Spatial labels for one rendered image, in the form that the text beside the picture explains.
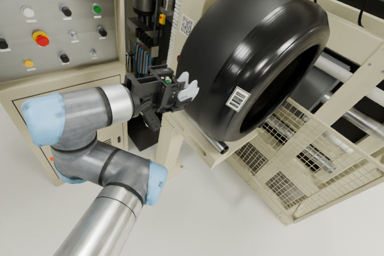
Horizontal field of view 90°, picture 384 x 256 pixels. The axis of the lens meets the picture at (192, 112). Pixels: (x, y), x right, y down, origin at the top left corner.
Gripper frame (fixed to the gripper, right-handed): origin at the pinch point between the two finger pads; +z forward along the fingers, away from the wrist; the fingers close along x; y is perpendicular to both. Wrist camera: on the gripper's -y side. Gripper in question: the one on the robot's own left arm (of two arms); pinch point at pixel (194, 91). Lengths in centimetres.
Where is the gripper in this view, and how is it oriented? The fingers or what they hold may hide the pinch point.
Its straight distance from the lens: 52.8
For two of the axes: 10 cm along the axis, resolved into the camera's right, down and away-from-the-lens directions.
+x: -6.3, -6.5, 4.4
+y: 3.1, -7.2, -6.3
